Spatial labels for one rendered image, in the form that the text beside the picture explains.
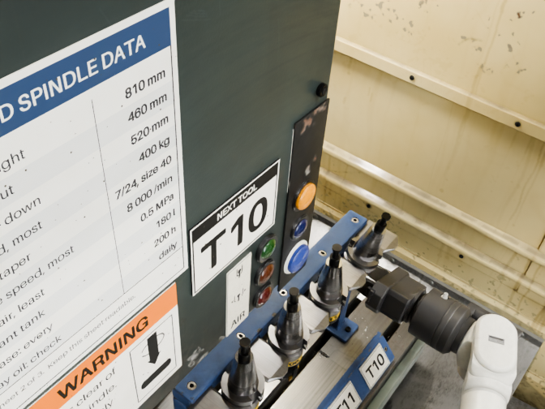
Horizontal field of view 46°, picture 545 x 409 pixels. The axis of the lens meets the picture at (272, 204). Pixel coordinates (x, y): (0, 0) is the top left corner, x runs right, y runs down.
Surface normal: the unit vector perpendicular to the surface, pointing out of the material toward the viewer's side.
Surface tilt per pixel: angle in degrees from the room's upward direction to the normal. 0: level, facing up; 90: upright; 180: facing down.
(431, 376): 24
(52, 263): 90
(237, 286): 90
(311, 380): 0
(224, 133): 90
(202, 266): 90
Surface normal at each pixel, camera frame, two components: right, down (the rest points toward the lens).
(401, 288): 0.29, -0.87
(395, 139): -0.61, 0.53
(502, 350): 0.07, -0.74
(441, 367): -0.19, -0.43
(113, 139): 0.79, 0.46
